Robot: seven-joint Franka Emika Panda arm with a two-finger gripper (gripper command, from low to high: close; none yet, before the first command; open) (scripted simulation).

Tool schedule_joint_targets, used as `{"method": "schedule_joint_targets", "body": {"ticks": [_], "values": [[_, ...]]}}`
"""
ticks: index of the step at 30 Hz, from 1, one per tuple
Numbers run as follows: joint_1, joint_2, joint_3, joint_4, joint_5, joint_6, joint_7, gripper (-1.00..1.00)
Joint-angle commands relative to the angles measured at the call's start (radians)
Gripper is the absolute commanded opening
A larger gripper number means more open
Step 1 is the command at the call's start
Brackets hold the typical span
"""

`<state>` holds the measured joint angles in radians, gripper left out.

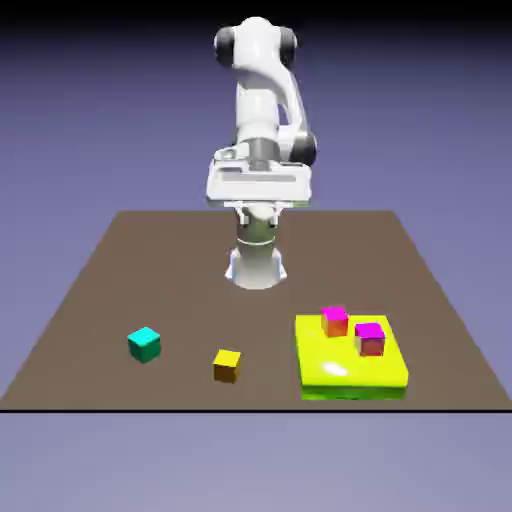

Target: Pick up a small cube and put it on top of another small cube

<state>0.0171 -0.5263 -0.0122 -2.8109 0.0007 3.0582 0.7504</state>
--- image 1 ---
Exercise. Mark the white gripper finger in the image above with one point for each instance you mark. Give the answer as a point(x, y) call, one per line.
point(273, 215)
point(242, 214)

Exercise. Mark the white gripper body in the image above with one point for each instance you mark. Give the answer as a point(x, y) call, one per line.
point(258, 186)

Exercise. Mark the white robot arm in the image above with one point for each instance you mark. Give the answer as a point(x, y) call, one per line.
point(256, 80)

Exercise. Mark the small pink cube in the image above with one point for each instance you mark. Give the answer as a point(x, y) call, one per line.
point(334, 322)

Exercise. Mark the small yellow cube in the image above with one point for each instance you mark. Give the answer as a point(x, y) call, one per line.
point(226, 364)

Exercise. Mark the small magenta cube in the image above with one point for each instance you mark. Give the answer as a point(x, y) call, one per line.
point(370, 339)

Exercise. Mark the small teal cube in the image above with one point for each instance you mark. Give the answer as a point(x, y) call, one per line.
point(144, 344)

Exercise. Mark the large yellow box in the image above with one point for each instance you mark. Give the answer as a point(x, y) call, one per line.
point(348, 366)

